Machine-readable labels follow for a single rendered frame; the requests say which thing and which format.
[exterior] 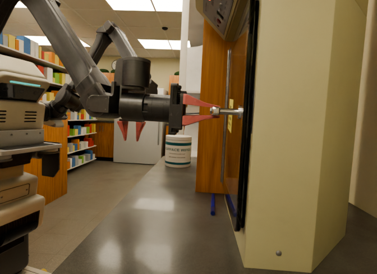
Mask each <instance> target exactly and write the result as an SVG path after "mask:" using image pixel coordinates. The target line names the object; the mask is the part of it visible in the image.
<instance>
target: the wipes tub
mask: <svg viewBox="0 0 377 274"><path fill-rule="evenodd" d="M191 144H192V136H189V135H166V137H165V165H166V166H168V167H174V168H185V167H189V166H190V163H191Z"/></svg>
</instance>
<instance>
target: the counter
mask: <svg viewBox="0 0 377 274"><path fill-rule="evenodd" d="M196 165H197V157H191V163H190V166H189V167H185V168H174V167H168V166H166V165H165V156H163V157H162V158H161V159H160V160H159V161H158V162H157V163H156V164H155V165H154V166H153V167H152V169H151V170H150V171H149V172H148V173H147V174H146V175H145V176H144V177H143V178H142V179H141V180H140V181H139V182H138V183H137V184H136V185H135V186H134V187H133V188H132V189H131V190H130V192H129V193H128V194H127V195H126V196H125V197H124V198H123V199H122V200H121V201H120V202H119V203H118V204H117V205H116V206H115V207H114V208H113V209H112V210H111V211H110V212H109V214H108V215H107V216H106V217H105V218H104V219H103V220H102V221H101V222H100V223H99V224H98V226H97V227H96V228H95V229H94V230H93V231H92V232H91V233H90V234H89V235H88V236H87V237H86V238H85V239H84V240H83V241H82V242H81V243H80V244H79V245H78V246H77V247H76V249H75V250H74V251H73V252H72V253H71V254H70V255H69V256H68V257H67V258H66V259H65V260H64V261H63V262H62V263H61V264H60V265H59V266H58V267H57V268H56V269H55V271H54V272H53V273H52V274H377V218H375V217H374V216H372V215H370V214H368V213H367V212H365V211H363V210H361V209H360V208H358V207H356V206H355V205H353V204H351V203H349V202H348V211H347V223H346V234H345V236H344V237H343V238H342V239H341V240H340V242H339V243H338V244H337V245H336V246H335V247H334V248H333V249H332V250H331V251H330V253H329V254H328V255H327V256H326V257H325V258H324V259H323V260H322V261H321V262H320V263H319V265H318V266H317V267H316V268H315V269H314V270H313V271H312V272H311V273H307V272H293V271H280V270H265V269H258V268H245V267H244V266H243V262H242V259H241V255H240V251H239V248H238V245H237V241H236V237H235V234H234V231H233V227H232V224H231V220H230V217H229V214H228V210H227V206H226V203H225V200H224V194H221V193H214V194H215V215H213V216H212V215H211V214H210V212H211V199H212V193H203V192H195V187H196Z"/></svg>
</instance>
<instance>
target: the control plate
mask: <svg viewBox="0 0 377 274"><path fill-rule="evenodd" d="M220 2H221V3H222V4H223V6H220ZM232 5H233V0H222V1H221V0H211V1H210V0H203V13H204V14H205V15H206V17H207V18H208V19H209V20H210V21H211V22H212V23H213V24H214V25H215V27H216V28H217V29H218V30H219V31H220V32H221V33H222V34H223V35H224V32H225V30H226V26H227V22H228V19H229V15H230V12H231V8H232ZM219 8H221V9H222V11H220V12H219ZM217 11H218V12H219V13H220V14H221V15H222V16H223V17H224V19H223V20H222V19H221V18H220V17H219V16H218V15H217ZM217 19H219V20H220V21H221V23H220V24H219V23H218V22H217ZM217 24H218V25H219V27H218V26H217Z"/></svg>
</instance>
